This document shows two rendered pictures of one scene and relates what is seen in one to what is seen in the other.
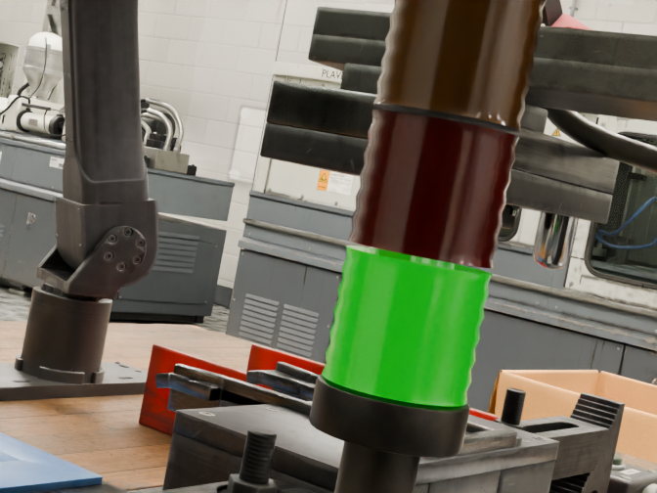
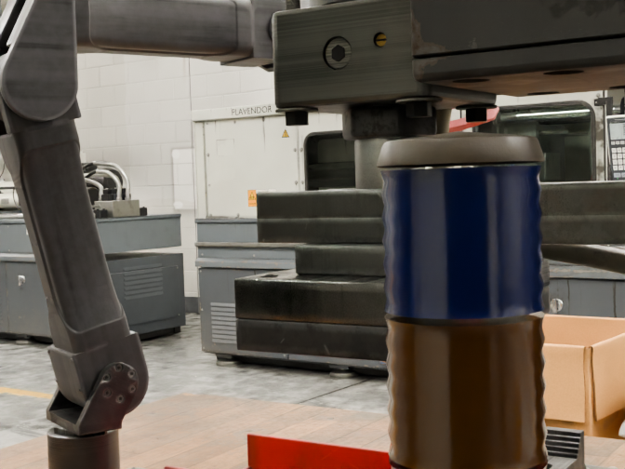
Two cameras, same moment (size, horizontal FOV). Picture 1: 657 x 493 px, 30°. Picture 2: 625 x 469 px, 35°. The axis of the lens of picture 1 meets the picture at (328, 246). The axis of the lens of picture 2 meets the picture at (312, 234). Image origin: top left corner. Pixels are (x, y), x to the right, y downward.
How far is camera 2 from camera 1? 0.12 m
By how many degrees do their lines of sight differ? 3
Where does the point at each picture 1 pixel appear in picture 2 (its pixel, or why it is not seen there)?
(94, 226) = (88, 370)
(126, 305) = not seen: hidden behind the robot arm
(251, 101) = (179, 143)
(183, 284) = (157, 304)
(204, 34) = (128, 98)
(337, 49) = (284, 230)
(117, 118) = (87, 272)
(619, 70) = (553, 220)
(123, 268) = (122, 399)
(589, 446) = not seen: outside the picture
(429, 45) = (443, 407)
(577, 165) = not seen: hidden behind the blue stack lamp
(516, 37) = (529, 374)
